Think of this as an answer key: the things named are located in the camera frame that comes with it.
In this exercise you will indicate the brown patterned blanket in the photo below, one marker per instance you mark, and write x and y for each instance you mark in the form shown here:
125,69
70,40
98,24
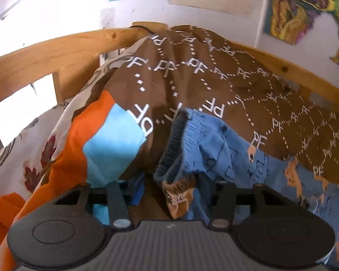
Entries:
200,90

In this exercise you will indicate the blue pants with orange print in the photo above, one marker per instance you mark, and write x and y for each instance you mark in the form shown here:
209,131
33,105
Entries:
209,146

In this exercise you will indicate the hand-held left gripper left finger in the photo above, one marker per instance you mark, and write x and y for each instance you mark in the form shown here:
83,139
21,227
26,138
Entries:
137,190

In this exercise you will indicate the colourful seaweed wall painting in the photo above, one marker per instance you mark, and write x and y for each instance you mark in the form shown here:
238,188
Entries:
296,11

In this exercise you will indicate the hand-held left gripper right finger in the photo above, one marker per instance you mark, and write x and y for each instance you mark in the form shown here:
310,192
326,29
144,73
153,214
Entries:
224,200

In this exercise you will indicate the wooden bed frame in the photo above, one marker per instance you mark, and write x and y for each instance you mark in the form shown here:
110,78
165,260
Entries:
73,45

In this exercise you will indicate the white leaf print bedsheet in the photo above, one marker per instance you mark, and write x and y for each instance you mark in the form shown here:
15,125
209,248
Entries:
31,146

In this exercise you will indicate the orange and light blue bedsheet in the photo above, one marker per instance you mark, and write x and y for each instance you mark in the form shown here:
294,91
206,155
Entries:
73,146

